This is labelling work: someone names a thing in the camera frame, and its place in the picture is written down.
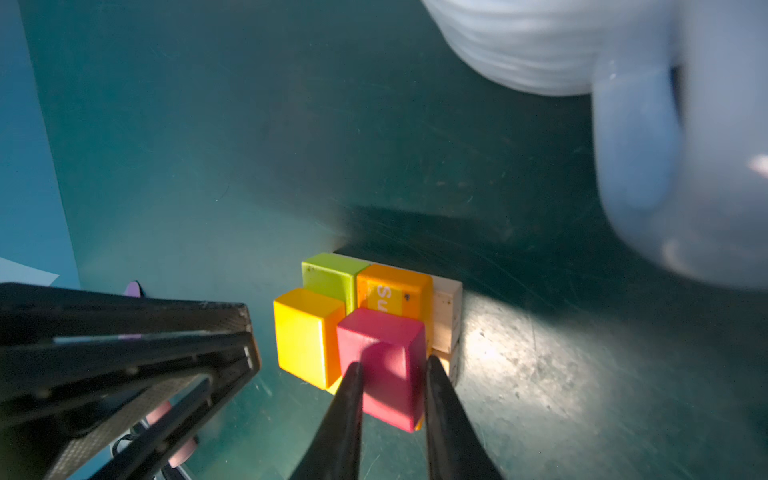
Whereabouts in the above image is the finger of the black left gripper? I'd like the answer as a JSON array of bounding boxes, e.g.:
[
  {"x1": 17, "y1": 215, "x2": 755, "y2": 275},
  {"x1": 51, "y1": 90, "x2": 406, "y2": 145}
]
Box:
[
  {"x1": 1, "y1": 283, "x2": 252, "y2": 345},
  {"x1": 1, "y1": 333, "x2": 261, "y2": 479}
]

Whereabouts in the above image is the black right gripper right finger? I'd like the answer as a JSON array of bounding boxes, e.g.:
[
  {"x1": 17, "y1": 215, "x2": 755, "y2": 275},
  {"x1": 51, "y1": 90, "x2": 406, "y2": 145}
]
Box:
[{"x1": 425, "y1": 355, "x2": 502, "y2": 480}]

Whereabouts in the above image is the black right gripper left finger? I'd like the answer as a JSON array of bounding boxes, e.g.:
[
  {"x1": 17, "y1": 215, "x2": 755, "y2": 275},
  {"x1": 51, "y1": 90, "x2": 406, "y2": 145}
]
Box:
[{"x1": 290, "y1": 362, "x2": 364, "y2": 480}]

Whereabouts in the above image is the magenta cube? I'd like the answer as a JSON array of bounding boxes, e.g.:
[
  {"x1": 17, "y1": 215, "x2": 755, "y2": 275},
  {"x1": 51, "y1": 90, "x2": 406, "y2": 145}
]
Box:
[{"x1": 337, "y1": 308, "x2": 427, "y2": 432}]

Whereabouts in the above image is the small orange cube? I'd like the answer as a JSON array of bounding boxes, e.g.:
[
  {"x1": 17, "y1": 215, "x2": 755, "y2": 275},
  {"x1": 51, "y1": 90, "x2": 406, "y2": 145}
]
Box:
[{"x1": 273, "y1": 288, "x2": 346, "y2": 390}]

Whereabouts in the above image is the orange yellow block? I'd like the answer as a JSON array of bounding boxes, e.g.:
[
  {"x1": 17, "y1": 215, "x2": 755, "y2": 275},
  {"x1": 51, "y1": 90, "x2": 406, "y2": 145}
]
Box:
[{"x1": 356, "y1": 264, "x2": 434, "y2": 354}]

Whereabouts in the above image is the lime green block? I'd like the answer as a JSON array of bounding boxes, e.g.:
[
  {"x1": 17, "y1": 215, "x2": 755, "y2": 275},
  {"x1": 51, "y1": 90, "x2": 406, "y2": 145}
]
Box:
[{"x1": 301, "y1": 253, "x2": 370, "y2": 314}]

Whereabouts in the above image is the purple pink toy spatula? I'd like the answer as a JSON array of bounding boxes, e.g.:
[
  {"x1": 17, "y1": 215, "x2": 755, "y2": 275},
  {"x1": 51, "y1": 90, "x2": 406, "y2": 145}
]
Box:
[{"x1": 122, "y1": 280, "x2": 199, "y2": 470}]

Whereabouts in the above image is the light blue ceramic mug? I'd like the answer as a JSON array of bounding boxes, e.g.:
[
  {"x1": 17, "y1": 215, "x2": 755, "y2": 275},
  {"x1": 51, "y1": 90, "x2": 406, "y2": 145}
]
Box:
[{"x1": 426, "y1": 1, "x2": 767, "y2": 290}]

